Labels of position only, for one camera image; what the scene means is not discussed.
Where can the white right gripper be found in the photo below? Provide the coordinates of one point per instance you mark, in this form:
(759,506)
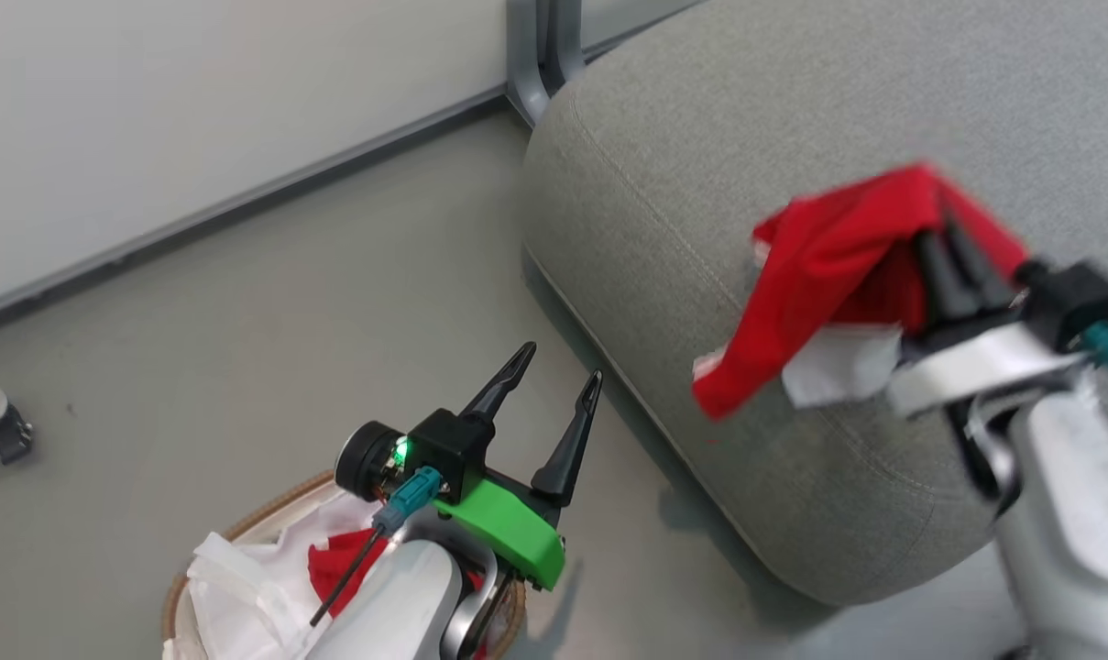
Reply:
(975,367)

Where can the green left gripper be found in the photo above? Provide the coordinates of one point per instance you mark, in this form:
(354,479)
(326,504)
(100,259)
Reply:
(510,530)

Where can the red and white garment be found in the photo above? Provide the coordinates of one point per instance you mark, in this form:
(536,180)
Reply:
(819,275)

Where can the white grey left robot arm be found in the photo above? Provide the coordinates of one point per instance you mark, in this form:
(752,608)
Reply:
(398,605)

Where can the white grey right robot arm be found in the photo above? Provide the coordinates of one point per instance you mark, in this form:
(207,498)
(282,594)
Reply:
(1076,513)

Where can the red clothing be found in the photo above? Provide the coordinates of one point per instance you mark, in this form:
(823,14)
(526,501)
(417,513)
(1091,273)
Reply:
(334,564)

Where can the grey fabric sofa seat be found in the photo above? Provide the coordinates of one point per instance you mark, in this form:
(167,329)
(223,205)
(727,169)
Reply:
(746,119)

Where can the woven wicker laundry basket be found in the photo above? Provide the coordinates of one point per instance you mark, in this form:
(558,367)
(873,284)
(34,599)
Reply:
(274,513)

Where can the white clothing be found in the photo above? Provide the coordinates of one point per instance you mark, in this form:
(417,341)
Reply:
(242,587)

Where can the grey baseboard strip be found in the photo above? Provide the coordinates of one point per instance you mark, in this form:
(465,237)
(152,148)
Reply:
(242,197)

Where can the black caster wheel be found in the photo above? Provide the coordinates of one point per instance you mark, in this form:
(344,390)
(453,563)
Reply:
(8,433)

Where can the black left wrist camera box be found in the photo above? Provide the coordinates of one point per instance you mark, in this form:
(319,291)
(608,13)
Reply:
(444,445)

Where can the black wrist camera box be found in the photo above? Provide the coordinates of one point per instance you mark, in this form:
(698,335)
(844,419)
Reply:
(1076,302)
(444,445)

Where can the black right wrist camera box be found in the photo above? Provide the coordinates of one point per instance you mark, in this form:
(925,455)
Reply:
(1076,302)

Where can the grey metal frame leg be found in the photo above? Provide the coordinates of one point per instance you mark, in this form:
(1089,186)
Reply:
(540,50)

